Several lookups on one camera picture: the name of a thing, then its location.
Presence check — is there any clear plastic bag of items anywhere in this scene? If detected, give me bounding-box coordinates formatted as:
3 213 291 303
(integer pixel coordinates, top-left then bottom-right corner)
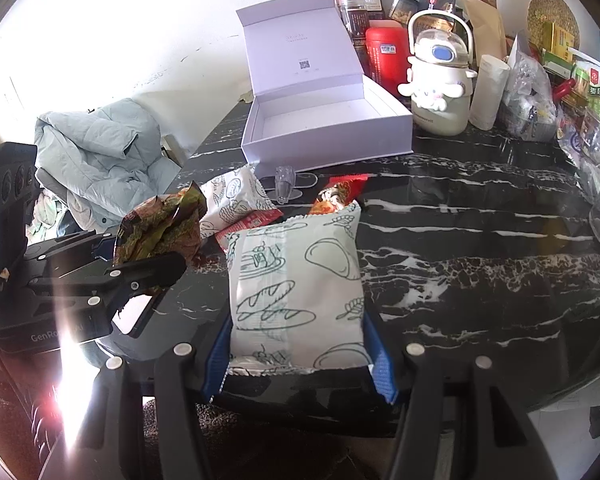
498 32 557 143

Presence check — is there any round woven placemat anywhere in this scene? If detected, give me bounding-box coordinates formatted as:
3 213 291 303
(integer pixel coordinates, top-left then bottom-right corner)
527 0 580 48

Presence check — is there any white cartoon water bottle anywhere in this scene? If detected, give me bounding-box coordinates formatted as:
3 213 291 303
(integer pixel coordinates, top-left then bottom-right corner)
398 10 477 136

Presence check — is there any white paper roll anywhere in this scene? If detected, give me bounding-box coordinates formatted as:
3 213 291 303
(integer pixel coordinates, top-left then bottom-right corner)
469 54 510 131

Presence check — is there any red snack packet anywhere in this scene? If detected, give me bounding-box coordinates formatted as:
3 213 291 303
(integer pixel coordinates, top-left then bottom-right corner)
214 208 283 252

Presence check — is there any light blue puffer jacket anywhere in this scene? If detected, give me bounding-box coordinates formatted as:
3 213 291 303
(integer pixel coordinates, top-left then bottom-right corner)
34 99 181 233

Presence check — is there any white bread-print snack pack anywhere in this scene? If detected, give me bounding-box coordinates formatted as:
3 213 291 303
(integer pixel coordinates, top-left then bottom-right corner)
226 202 372 376

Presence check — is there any red cartoon candy packet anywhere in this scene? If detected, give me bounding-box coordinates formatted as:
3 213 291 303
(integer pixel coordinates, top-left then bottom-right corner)
309 174 368 214

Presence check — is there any white open gift box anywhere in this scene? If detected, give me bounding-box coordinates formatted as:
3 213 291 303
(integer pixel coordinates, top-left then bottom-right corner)
237 0 413 177

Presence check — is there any brown green crinkled snack bag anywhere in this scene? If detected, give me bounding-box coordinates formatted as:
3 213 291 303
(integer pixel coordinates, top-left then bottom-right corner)
114 181 207 266

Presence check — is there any brown-lid tilted jar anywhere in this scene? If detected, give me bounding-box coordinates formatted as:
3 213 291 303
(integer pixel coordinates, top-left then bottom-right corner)
388 0 419 27

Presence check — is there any red cylindrical tin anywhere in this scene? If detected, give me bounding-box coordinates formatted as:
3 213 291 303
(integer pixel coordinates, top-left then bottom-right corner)
365 20 410 98

